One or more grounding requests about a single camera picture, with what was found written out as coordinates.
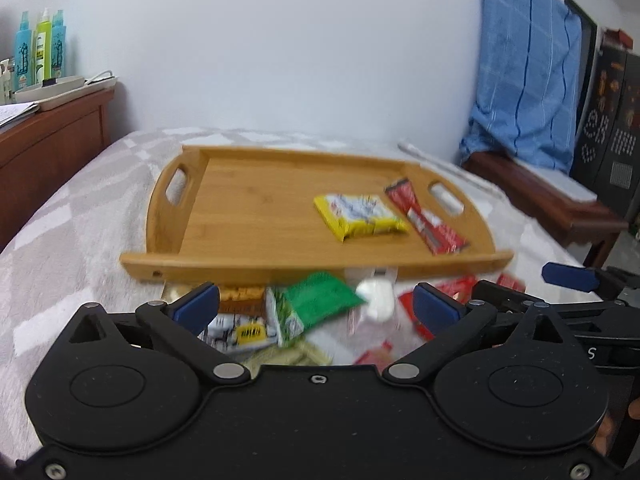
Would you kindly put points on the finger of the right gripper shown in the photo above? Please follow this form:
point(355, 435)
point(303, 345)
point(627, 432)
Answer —
point(571, 277)

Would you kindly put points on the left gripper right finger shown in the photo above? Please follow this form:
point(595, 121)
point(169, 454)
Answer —
point(454, 326)

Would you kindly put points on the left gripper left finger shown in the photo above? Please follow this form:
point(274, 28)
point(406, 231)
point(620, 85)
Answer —
point(176, 327)

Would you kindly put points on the black white yellow packet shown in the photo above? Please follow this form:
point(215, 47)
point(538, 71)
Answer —
point(234, 333)

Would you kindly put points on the small red biscuit packet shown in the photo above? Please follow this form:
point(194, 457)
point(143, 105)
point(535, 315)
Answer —
point(507, 280)

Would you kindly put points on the white marshmallow snack packet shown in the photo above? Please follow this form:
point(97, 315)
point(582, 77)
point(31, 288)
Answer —
point(378, 310)

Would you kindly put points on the red square biscuit packet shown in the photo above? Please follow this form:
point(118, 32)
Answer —
point(381, 356)

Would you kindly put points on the green snack packet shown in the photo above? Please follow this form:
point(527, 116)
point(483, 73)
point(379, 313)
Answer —
point(295, 309)

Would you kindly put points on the peanut snack packet brown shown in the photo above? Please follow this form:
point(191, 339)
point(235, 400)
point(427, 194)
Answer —
point(248, 301)

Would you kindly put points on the gold green wafer packet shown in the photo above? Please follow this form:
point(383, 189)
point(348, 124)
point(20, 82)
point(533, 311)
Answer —
point(302, 353)

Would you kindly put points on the person's right hand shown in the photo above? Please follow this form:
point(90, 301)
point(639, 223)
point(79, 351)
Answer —
point(601, 442)

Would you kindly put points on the dark wooden armchair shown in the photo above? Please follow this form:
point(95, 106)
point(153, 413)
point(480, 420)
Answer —
point(567, 221)

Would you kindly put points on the long red snack bar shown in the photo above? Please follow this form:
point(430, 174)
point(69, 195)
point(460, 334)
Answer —
point(440, 238)

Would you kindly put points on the white seat cushion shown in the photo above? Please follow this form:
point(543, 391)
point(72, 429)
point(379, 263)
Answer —
point(562, 183)

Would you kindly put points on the bamboo serving tray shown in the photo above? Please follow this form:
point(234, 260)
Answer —
point(244, 216)

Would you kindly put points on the black decorated box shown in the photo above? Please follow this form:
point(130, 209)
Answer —
point(606, 158)

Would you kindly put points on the grey white checkered blanket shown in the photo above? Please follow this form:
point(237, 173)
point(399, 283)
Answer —
point(68, 252)

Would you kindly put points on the yellow snack packet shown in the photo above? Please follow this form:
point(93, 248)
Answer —
point(354, 216)

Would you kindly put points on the wooden side cabinet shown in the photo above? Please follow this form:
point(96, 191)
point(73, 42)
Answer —
point(42, 153)

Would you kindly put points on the blue plaid cloth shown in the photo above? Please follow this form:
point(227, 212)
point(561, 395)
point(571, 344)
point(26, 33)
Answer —
point(527, 83)

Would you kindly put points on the papers on cabinet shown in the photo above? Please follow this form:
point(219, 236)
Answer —
point(10, 114)

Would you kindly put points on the teal bottle left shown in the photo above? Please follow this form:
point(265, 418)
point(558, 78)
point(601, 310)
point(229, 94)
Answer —
point(23, 54)

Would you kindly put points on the teal bottle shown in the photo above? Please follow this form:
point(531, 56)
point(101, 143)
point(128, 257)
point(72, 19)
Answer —
point(23, 54)
point(58, 45)

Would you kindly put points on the teal bottle right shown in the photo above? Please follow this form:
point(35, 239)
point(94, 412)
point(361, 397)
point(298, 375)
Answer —
point(58, 45)

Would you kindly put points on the lime green bottle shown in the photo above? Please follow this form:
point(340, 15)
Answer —
point(43, 47)

